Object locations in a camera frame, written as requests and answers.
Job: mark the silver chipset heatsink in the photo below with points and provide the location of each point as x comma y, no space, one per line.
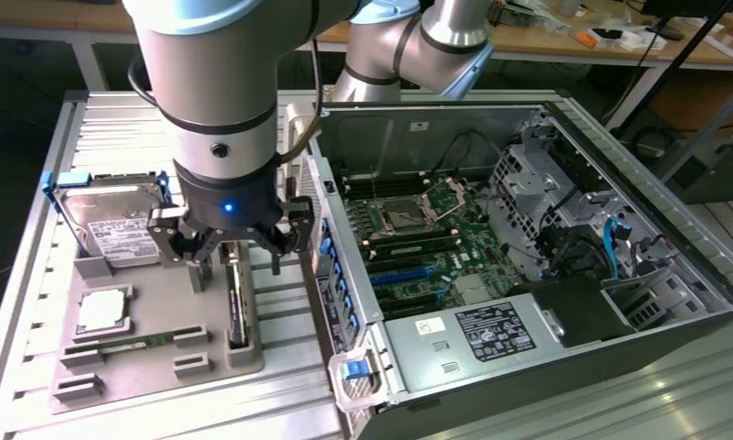
473,289

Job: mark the metal socket cover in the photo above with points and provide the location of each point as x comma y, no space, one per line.
442,194

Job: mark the black plastic shroud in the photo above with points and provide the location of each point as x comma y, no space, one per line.
574,311

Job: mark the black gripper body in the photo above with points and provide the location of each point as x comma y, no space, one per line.
232,201

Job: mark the socket locking lever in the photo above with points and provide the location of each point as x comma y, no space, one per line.
373,183

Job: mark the blue expansion slot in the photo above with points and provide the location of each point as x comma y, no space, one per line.
400,276

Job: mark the white and black desk device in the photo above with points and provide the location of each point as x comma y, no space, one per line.
638,42

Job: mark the black monitor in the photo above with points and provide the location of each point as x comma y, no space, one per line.
678,7

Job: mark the green loose RAM stick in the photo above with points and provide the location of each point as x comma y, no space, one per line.
139,342

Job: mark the blue case latch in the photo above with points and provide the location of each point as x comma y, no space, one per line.
354,370

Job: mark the dark grey floor box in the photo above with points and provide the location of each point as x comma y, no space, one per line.
726,179

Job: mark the grey plastic parts rack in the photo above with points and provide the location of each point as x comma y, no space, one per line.
158,311

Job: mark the Nvidia graphics card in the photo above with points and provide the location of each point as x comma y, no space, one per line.
237,307

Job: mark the black installed RAM stick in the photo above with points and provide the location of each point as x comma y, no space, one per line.
412,247

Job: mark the wooden desk white frame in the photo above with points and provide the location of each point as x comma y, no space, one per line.
47,18
556,46

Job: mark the green motherboard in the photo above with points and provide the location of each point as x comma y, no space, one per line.
464,256

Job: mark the grey power supply unit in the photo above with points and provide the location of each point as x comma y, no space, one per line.
428,366

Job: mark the hard disk with blue carrier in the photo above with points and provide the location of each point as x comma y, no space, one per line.
115,229

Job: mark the silver CPU chip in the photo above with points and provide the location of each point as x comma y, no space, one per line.
102,311

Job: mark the black tripod pole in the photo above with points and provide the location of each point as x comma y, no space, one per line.
672,59

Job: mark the grey metal disk bay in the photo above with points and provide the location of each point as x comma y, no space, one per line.
518,224

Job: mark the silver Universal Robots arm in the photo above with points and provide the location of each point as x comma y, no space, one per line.
220,91

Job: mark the CPU socket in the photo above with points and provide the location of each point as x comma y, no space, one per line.
402,215

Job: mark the open black PC case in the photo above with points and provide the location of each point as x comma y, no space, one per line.
525,399

